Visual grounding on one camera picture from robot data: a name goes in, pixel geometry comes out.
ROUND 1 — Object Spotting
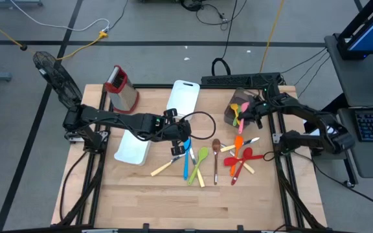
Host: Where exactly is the dark arm supply cable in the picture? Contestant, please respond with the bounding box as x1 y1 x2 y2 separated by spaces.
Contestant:
59 150 89 221

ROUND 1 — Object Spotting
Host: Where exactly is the orange silicone spatula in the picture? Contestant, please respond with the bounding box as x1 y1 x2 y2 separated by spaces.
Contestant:
230 135 245 177

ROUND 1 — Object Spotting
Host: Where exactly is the black looped cable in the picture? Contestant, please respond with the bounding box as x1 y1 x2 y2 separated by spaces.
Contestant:
210 0 239 77

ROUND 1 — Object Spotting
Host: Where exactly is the black floor cable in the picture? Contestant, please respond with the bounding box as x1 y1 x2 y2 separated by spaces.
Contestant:
295 151 373 214

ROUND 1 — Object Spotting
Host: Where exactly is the black perforated power box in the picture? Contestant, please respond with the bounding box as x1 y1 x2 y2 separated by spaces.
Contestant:
201 72 284 87

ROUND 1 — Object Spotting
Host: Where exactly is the yellow silicone spatula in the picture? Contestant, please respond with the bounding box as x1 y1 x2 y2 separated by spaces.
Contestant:
230 103 239 126

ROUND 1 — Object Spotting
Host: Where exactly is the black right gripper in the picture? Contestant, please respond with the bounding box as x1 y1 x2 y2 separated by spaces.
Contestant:
238 96 267 129

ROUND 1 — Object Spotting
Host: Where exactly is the black floor fan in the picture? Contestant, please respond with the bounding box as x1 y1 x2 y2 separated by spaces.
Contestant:
32 50 83 109

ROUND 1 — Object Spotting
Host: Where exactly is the red silicone spoon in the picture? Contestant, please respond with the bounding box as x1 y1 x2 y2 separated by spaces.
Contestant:
231 147 254 186

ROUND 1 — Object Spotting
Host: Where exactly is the white plastic bin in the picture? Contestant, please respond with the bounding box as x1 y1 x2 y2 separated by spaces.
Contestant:
113 129 152 166
166 80 201 121

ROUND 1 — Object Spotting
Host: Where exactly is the grey equipment cart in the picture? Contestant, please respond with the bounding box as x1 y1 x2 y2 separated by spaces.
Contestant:
302 32 373 188

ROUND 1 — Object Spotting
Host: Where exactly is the thin black cable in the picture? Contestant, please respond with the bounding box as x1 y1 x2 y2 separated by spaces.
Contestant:
297 56 332 99
294 51 330 87
280 47 329 75

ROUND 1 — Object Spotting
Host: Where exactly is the brown wooden spoon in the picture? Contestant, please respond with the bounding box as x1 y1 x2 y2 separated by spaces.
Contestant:
212 138 221 186

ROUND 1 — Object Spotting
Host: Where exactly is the lime green silicone spoon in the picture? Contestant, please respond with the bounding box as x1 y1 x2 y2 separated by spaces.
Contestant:
187 147 209 186

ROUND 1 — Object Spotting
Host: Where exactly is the red silicone spatula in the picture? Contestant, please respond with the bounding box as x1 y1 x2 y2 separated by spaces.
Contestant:
223 154 266 168

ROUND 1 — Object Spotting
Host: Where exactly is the steel box grater red trim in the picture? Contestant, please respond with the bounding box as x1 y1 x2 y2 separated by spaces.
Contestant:
103 64 141 115

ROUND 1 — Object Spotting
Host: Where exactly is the black cable bundle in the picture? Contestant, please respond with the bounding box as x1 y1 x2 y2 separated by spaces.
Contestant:
179 0 249 32

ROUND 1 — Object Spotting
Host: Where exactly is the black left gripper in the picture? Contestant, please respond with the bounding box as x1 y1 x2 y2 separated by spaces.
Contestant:
162 108 193 157

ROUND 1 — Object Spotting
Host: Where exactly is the grey translucent plastic bin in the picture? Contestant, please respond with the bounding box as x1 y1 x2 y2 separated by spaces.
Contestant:
223 87 262 128

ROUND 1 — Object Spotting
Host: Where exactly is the yellow extension cable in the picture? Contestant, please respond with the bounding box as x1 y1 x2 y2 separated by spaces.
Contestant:
56 30 109 61

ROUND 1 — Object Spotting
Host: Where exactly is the yellow hanging cable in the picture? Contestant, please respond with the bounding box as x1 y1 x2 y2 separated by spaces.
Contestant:
259 0 286 74

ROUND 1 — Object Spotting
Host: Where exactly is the white floor cable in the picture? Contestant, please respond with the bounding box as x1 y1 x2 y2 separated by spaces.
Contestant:
10 0 111 32

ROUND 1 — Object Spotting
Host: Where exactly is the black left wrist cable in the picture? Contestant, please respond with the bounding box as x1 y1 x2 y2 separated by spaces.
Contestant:
160 111 217 141

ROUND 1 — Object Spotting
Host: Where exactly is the black aluminium table frame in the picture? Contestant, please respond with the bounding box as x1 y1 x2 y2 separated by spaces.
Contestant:
56 83 328 231

